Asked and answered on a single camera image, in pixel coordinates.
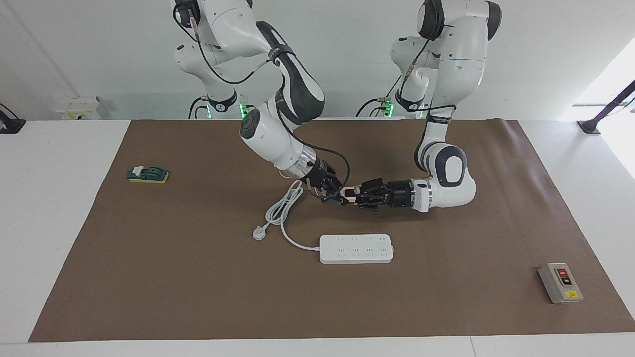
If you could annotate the green knife switch yellow base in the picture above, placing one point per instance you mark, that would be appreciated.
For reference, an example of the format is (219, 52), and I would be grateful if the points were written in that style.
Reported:
(149, 173)

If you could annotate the white power strip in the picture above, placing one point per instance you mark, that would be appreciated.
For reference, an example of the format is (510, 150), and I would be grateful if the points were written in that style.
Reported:
(357, 249)

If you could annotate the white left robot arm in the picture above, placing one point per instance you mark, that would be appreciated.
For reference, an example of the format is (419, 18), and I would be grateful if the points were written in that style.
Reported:
(451, 59)

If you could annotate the brown table mat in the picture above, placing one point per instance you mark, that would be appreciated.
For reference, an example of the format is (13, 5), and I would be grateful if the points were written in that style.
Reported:
(198, 287)

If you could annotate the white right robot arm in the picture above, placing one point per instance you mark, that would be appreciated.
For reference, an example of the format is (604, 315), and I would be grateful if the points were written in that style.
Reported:
(268, 134)

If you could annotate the green lit base connector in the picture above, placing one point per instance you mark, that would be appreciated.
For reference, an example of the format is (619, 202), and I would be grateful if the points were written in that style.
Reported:
(244, 110)
(389, 108)

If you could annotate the black table clamp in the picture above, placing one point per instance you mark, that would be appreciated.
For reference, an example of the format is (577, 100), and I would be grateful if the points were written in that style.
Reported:
(12, 126)

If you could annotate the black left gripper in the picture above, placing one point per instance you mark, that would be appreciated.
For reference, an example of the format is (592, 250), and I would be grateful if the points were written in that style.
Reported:
(399, 194)

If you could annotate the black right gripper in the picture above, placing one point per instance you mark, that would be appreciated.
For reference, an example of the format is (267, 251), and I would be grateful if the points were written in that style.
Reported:
(320, 176)

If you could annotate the white wall socket box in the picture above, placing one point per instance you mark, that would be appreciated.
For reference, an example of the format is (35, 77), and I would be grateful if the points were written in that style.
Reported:
(77, 106)

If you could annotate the pink charger adapter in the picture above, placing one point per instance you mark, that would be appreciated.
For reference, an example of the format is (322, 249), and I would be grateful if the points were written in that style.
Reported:
(351, 193)

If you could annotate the grey on off switch box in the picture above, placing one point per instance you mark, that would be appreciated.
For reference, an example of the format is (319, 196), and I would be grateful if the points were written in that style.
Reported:
(560, 285)

